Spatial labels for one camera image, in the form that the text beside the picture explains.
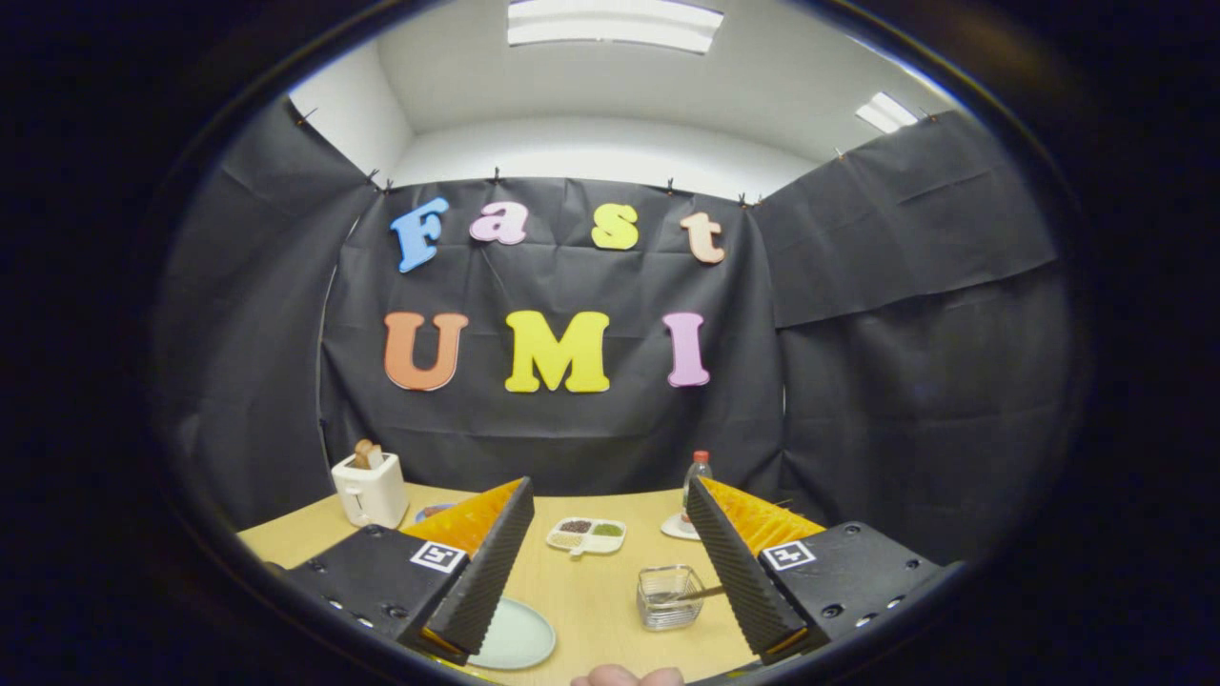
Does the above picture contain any black backdrop cloth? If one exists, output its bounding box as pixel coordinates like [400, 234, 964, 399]
[152, 100, 1073, 568]

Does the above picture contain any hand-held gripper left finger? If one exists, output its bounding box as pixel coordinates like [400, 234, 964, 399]
[284, 476, 537, 666]

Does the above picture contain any metal mesh basket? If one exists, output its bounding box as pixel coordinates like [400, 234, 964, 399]
[637, 565, 706, 632]

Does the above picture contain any small ceiling light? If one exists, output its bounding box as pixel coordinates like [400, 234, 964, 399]
[855, 91, 920, 134]

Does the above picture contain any long ceiling light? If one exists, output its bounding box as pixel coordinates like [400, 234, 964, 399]
[506, 0, 725, 54]

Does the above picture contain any light green plate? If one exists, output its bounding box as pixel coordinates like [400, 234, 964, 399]
[467, 597, 558, 671]

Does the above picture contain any white toaster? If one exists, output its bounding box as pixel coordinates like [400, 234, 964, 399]
[331, 452, 409, 530]

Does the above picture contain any white divided dish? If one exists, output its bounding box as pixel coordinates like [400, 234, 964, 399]
[546, 517, 627, 556]

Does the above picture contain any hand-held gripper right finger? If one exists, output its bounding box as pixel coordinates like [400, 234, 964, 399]
[686, 475, 945, 665]

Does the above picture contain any clear water bottle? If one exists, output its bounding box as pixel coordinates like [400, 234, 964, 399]
[682, 451, 714, 523]

